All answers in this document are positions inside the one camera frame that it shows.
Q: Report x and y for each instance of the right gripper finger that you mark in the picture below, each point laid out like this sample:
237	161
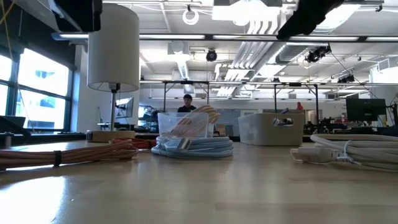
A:
306	18

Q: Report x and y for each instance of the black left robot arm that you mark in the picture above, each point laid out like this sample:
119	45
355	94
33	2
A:
77	15

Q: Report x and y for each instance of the person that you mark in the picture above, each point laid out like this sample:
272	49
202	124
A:
299	106
186	107

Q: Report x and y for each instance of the black computer monitor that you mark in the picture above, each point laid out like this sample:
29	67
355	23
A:
365	109

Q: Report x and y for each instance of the white plastic bin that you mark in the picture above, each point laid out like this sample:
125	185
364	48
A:
258	133

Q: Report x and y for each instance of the clear plastic bin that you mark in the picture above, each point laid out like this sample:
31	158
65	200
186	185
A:
164	124

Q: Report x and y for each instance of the white table lamp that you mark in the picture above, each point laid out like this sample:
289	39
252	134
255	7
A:
113	46

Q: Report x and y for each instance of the black flat device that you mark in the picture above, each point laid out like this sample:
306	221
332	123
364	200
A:
11	124

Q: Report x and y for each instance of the black metal stand frame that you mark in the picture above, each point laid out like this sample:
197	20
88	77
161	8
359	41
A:
316	102
164	99

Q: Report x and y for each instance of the black horizontal frame bar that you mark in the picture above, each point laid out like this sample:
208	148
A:
208	37

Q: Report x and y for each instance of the black overhead camera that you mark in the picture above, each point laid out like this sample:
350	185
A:
211	55

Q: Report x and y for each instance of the wall-mounted screen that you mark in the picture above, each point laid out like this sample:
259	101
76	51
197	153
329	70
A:
125	107

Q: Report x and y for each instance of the silver metal post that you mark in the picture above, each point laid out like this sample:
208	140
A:
7	141

